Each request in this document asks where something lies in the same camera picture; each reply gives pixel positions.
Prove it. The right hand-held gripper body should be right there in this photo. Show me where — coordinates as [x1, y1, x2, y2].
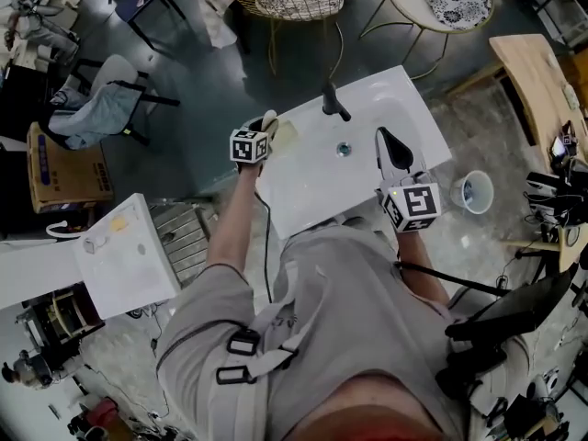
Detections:
[377, 171, 443, 234]

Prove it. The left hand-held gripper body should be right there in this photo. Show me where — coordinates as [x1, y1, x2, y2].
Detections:
[229, 128, 271, 175]

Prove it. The person's right forearm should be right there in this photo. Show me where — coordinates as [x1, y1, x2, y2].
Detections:
[395, 227, 451, 307]

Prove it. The person's left forearm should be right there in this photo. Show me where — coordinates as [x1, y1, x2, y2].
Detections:
[206, 163, 266, 275]

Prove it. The black basin faucet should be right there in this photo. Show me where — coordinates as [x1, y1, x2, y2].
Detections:
[321, 82, 353, 122]

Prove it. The white plastic waste bin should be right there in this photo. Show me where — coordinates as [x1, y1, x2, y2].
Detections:
[449, 169, 495, 215]

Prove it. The white washbasin with black faucet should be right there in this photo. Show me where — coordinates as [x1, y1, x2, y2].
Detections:
[256, 64, 454, 241]

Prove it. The grey metal slatted rack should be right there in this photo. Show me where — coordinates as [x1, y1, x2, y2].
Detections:
[149, 202, 217, 288]

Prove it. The person's grey clothing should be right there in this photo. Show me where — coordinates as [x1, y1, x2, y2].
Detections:
[155, 220, 534, 441]

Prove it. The black chair backrest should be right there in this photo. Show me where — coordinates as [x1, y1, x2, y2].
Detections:
[444, 264, 580, 342]

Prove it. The small device with screen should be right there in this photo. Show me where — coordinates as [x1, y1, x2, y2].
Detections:
[548, 121, 580, 158]

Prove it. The pile of black headsets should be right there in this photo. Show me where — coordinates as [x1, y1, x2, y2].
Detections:
[526, 170, 588, 227]

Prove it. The light wooden table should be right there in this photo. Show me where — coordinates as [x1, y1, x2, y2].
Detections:
[445, 33, 588, 273]

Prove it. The blue-grey cloth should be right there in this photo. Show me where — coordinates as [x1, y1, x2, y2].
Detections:
[48, 83, 141, 151]

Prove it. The black waist pouch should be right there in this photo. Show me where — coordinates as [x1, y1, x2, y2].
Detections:
[435, 345, 509, 401]

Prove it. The brown cardboard box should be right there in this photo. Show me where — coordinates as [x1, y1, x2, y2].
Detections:
[26, 121, 115, 214]

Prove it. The black plastic buckle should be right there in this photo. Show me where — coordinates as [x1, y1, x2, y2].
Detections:
[215, 364, 258, 386]
[226, 328, 262, 356]

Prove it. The white curved faucet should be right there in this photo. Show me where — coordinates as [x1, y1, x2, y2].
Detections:
[45, 220, 88, 241]

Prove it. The white pouch with black clip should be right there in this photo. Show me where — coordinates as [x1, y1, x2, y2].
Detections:
[468, 383, 509, 426]

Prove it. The person's chin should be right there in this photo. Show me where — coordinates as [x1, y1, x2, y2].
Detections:
[284, 372, 449, 441]

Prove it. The white flat panel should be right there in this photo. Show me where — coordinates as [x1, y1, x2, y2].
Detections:
[0, 239, 84, 311]

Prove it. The red container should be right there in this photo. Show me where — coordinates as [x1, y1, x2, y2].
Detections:
[86, 397, 123, 431]

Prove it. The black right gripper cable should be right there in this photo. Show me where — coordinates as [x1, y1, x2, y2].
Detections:
[397, 260, 511, 297]

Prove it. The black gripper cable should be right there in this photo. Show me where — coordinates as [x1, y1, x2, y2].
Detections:
[397, 260, 511, 297]
[254, 190, 276, 303]

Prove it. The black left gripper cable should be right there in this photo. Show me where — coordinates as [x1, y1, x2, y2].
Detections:
[254, 190, 276, 303]

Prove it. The gold wire basket chair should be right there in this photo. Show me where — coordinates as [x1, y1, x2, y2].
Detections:
[227, 0, 362, 77]

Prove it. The black frame chair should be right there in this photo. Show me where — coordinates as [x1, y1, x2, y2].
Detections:
[50, 53, 181, 149]

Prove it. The gold round wire chair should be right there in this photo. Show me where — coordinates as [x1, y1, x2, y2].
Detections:
[359, 0, 496, 81]

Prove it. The black floor cable with adapter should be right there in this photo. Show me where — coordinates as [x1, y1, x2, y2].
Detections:
[149, 305, 171, 420]

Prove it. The wooden frame rack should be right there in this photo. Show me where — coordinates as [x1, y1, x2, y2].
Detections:
[16, 285, 107, 353]

